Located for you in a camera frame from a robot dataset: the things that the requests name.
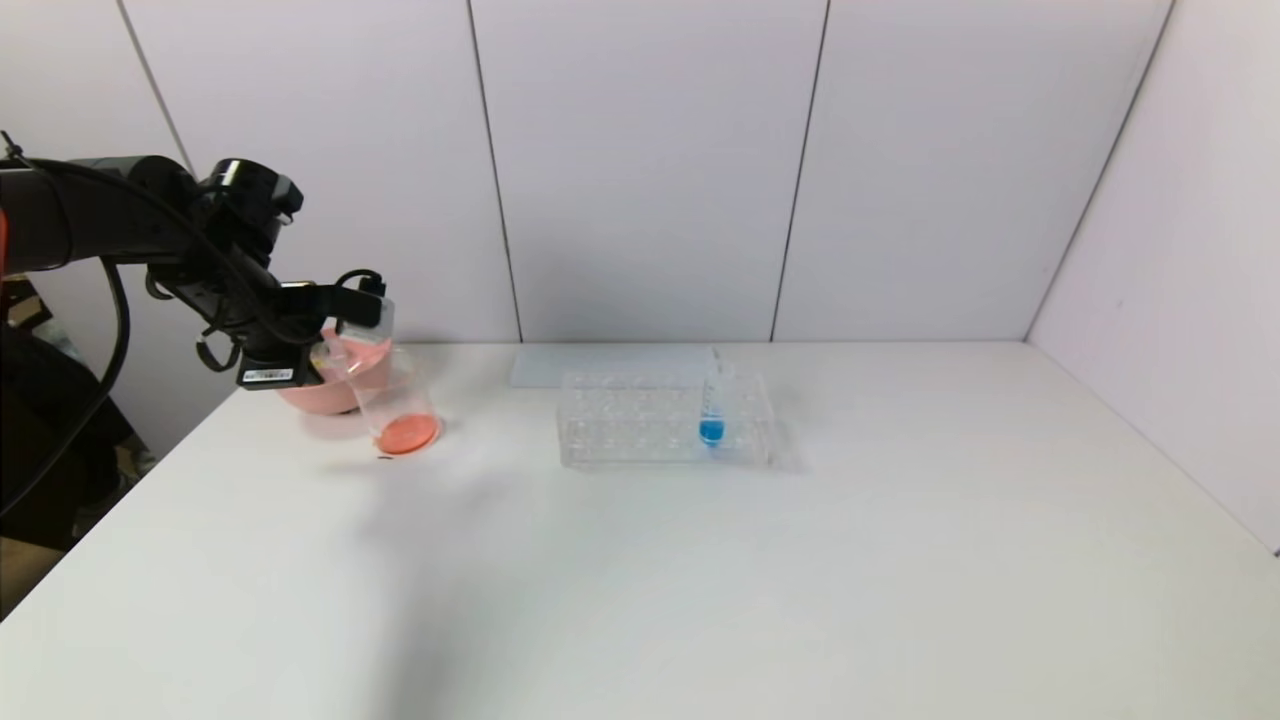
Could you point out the black and orange left arm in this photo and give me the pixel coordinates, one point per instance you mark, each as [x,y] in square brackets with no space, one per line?
[120,215]

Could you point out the test tube with yellow pigment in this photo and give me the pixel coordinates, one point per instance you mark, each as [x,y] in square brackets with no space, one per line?
[350,358]

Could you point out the pink plastic bowl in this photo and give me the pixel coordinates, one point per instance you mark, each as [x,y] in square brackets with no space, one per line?
[330,395]

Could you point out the clear acrylic test tube rack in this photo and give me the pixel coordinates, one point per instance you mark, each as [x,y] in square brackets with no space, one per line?
[640,420]

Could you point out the white paper sheet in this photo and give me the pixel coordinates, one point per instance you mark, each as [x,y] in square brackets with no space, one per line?
[545,368]

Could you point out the clear glass beaker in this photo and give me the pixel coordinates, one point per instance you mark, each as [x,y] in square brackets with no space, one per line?
[405,432]

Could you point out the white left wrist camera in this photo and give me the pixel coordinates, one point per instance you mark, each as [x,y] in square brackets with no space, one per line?
[375,315]

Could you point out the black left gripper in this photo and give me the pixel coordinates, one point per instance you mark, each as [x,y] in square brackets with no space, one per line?
[268,375]

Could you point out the test tube with blue pigment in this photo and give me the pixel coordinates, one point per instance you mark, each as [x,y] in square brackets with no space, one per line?
[712,430]

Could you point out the dark background furniture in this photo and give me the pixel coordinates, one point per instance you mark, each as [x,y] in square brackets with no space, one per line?
[40,440]

